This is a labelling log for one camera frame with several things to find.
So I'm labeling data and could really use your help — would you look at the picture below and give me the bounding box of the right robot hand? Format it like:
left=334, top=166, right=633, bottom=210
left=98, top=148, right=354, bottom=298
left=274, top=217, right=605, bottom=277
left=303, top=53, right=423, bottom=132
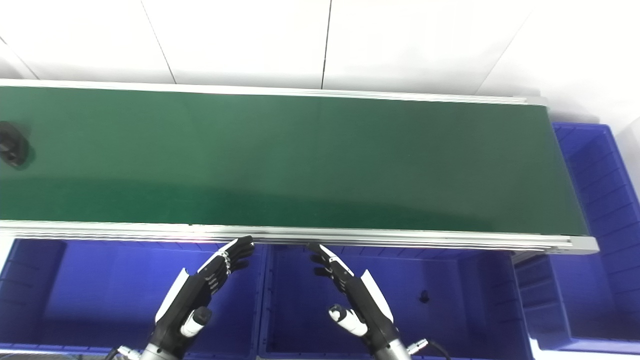
left=307, top=243, right=400, bottom=351

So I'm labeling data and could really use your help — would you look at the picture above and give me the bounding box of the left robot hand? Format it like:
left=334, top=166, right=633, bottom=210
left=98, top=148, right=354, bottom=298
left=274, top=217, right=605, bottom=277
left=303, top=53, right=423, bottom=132
left=150, top=236, right=255, bottom=358

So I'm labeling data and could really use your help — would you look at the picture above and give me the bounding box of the black plastic part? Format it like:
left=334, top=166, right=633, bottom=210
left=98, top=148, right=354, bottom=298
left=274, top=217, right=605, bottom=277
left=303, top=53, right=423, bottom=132
left=0, top=121, right=31, bottom=169

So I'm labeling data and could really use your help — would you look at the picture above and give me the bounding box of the green conveyor belt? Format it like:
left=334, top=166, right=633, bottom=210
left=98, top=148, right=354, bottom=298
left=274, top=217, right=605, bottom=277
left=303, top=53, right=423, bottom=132
left=0, top=78, right=600, bottom=256
left=0, top=86, right=590, bottom=237

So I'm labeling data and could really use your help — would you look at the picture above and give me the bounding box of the blue plastic bin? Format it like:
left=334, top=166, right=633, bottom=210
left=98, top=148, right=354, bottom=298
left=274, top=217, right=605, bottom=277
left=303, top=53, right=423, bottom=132
left=257, top=244, right=533, bottom=360
left=515, top=122, right=640, bottom=353
left=0, top=239, right=266, bottom=359

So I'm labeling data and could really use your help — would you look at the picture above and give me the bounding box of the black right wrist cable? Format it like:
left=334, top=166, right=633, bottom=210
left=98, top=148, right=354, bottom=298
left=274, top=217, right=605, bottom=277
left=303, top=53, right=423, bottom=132
left=407, top=338, right=453, bottom=360

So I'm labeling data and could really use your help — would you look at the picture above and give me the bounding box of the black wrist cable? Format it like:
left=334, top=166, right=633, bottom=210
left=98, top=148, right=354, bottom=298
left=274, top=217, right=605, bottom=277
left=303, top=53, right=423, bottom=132
left=102, top=346, right=142, bottom=360
left=407, top=338, right=453, bottom=360

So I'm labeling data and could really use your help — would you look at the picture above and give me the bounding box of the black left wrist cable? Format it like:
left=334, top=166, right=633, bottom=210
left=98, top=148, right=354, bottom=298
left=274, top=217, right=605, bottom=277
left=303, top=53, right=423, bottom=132
left=102, top=346, right=142, bottom=360

